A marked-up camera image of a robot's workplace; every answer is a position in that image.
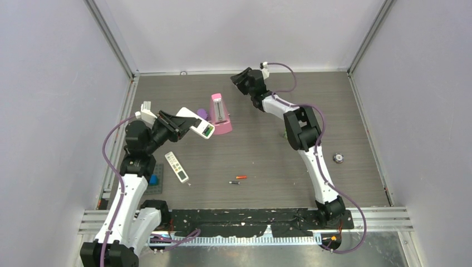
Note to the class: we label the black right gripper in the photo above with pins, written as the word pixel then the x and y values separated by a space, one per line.
pixel 238 79

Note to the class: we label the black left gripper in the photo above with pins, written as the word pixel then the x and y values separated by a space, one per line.
pixel 176 126

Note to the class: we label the white remote control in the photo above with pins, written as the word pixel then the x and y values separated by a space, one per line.
pixel 177 167
pixel 201 126

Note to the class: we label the green battery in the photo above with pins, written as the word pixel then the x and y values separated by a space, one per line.
pixel 208 131

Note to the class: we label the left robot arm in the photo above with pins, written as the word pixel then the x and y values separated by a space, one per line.
pixel 129 224

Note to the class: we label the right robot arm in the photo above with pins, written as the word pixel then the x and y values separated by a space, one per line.
pixel 304 136

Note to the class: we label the purple round object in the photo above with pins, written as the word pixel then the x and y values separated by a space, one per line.
pixel 203 113

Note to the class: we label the pink metronome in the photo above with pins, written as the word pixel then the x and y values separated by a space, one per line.
pixel 219 116

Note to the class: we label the blue brick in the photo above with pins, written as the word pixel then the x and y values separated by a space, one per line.
pixel 154 180

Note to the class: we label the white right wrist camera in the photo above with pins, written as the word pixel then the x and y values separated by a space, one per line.
pixel 264 69

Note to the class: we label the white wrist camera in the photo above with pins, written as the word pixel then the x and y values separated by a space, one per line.
pixel 145 114
pixel 264 69

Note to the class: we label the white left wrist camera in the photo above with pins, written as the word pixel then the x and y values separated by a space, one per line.
pixel 145 114

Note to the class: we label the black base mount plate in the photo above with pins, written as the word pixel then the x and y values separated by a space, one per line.
pixel 248 223

